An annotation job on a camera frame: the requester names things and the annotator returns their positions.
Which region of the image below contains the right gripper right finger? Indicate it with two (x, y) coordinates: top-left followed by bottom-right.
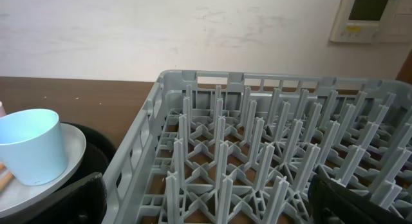
(308, 175), (411, 224)

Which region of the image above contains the pink cup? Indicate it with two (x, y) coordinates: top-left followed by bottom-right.
(0, 102), (6, 118)

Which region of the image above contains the grey plate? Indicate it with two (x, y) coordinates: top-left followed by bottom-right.
(1, 124), (86, 218)

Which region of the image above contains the wooden chopstick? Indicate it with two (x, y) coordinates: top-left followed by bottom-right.
(0, 172), (14, 191)
(0, 163), (6, 171)

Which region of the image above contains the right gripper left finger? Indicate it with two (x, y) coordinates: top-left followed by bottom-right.
(1, 172), (107, 224)

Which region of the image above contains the wall control panel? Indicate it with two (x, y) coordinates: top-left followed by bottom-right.
(330, 0), (411, 44)

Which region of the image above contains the blue cup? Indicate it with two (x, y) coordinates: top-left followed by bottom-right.
(1, 109), (68, 186)

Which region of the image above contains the round black tray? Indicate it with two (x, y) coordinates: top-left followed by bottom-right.
(59, 122), (116, 190)

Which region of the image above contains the grey dishwasher rack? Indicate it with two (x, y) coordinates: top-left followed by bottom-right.
(103, 70), (411, 223)

